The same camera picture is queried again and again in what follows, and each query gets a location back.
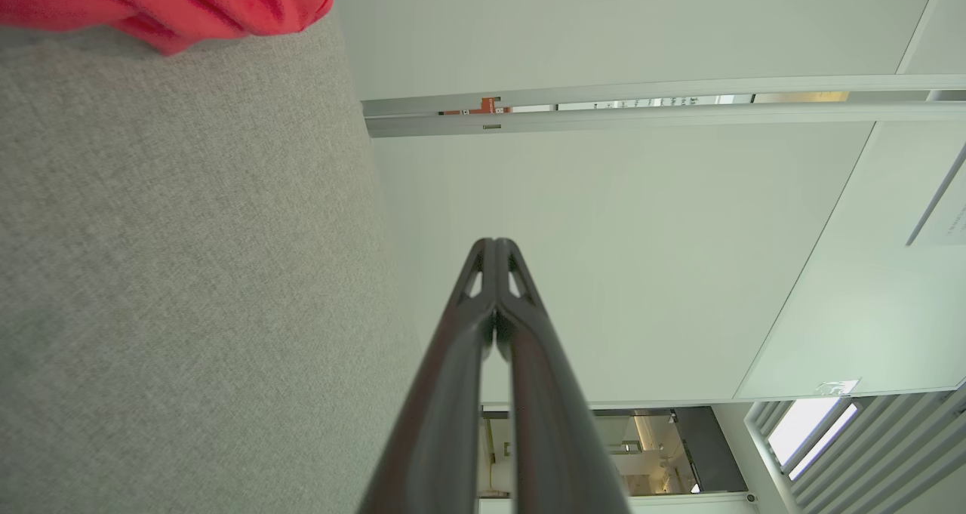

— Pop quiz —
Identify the aluminium wall rail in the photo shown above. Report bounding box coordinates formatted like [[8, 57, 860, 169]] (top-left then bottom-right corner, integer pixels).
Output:
[[361, 74, 966, 138]]

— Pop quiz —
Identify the grey slatted louvre panel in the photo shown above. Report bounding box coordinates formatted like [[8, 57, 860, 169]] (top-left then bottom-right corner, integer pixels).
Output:
[[743, 382, 966, 514]]

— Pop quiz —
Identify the grey fabric sofa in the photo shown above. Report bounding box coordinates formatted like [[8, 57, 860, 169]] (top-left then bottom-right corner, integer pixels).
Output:
[[0, 8, 423, 514]]

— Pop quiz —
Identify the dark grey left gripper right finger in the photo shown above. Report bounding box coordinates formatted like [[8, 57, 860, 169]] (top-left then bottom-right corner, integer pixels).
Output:
[[495, 238, 632, 514]]

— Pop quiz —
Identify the red basketball jersey number 23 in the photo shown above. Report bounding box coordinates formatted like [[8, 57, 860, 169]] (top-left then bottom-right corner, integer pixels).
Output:
[[0, 0, 338, 56]]

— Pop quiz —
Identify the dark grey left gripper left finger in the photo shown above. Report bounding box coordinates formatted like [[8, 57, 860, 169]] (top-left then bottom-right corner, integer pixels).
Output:
[[358, 238, 497, 514]]

